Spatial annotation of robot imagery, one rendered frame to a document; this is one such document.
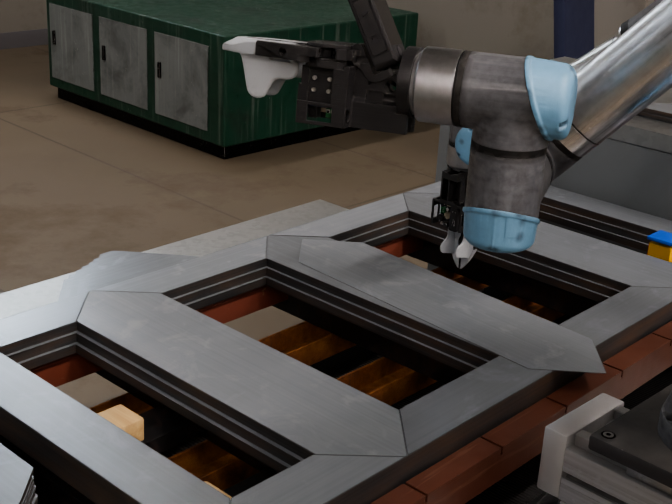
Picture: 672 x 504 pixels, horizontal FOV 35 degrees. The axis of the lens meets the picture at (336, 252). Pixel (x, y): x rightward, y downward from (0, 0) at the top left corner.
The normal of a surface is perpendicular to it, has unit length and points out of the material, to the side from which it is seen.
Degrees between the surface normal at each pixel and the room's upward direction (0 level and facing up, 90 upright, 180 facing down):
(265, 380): 0
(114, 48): 90
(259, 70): 82
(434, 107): 111
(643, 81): 104
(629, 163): 90
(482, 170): 90
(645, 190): 90
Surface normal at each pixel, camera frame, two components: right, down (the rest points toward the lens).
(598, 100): -0.38, 0.27
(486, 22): -0.70, 0.23
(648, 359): 0.73, 0.29
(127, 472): 0.05, -0.93
